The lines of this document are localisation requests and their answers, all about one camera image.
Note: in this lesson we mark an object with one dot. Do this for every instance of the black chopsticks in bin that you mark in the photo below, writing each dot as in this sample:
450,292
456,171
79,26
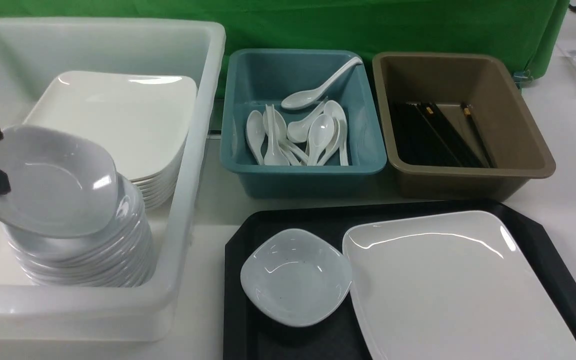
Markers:
424,136

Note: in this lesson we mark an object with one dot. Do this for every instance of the green backdrop cloth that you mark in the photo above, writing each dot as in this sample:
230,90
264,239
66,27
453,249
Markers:
520,33

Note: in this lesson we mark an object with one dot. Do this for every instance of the large white plastic tub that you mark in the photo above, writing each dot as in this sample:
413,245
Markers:
35,50

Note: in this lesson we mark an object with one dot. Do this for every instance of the grey square bowl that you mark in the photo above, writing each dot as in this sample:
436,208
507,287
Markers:
61,186
296,278

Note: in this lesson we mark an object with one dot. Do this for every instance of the white ceramic spoon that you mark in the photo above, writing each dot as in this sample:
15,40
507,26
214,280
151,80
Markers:
307,97

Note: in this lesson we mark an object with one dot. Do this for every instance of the stack of white square plates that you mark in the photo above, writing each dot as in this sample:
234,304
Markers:
142,120

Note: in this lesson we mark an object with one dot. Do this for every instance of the stack of grey bowls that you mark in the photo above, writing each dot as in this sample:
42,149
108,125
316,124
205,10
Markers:
120,255

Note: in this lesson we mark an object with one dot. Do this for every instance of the teal plastic bin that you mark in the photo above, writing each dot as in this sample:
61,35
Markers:
260,77

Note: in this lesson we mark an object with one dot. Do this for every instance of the brown plastic bin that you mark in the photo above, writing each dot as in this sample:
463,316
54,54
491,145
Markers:
500,114

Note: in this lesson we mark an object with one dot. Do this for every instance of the pile of white spoons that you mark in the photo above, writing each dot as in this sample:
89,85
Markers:
311,141

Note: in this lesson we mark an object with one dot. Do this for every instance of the black serving tray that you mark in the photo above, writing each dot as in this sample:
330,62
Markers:
248,334

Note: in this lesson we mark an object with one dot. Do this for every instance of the large white rice plate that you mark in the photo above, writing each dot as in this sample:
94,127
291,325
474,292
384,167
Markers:
452,286

